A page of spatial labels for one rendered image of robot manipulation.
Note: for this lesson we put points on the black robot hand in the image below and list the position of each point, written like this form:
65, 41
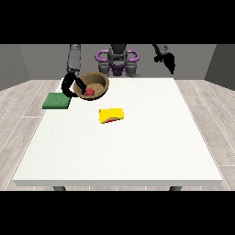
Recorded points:
168, 61
68, 85

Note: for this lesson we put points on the brown wooden bowl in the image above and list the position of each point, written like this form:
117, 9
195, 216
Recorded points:
93, 85

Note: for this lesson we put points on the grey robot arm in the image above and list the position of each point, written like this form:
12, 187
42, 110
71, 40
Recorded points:
159, 48
74, 59

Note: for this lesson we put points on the green square pad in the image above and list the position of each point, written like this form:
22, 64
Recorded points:
56, 101

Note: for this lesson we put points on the small red ball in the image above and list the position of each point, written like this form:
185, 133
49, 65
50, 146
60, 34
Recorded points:
89, 91

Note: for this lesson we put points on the yellow cup with melon print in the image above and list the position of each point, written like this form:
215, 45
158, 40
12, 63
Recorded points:
110, 115

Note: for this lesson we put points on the grey robot trunk purple rings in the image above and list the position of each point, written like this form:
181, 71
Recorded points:
117, 61

